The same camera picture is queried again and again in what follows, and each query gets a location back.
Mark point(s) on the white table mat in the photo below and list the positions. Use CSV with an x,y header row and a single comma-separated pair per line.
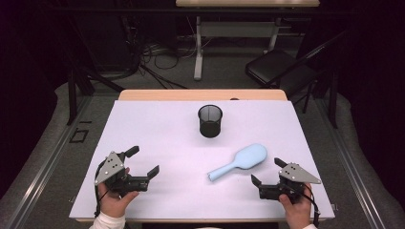
x,y
178,197

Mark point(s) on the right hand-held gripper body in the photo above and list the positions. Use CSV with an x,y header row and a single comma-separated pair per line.
x,y
296,173

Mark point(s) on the black folding chair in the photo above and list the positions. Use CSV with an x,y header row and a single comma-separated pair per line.
x,y
273,66

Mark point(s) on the metal floor rail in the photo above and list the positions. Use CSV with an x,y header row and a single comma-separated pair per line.
x,y
348,162
48,162

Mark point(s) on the white-legged desk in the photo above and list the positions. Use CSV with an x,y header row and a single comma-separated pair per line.
x,y
198,63

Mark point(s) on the light blue hairbrush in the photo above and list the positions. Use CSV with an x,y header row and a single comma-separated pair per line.
x,y
250,156

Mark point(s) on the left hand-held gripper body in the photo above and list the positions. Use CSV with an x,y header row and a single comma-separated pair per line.
x,y
110,168

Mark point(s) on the black metal stand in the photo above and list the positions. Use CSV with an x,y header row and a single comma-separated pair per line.
x,y
72,95

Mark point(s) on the black horizontal frame bar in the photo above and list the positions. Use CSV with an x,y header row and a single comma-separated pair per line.
x,y
127,10

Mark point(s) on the person's left hand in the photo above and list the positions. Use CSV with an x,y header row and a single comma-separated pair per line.
x,y
113,205

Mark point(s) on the light wooden table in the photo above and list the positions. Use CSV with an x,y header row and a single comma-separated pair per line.
x,y
143,94

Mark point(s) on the black mesh cup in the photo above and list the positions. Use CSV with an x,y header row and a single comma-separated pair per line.
x,y
210,129

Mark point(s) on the person's right hand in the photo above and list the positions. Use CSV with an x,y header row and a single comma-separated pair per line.
x,y
297,214

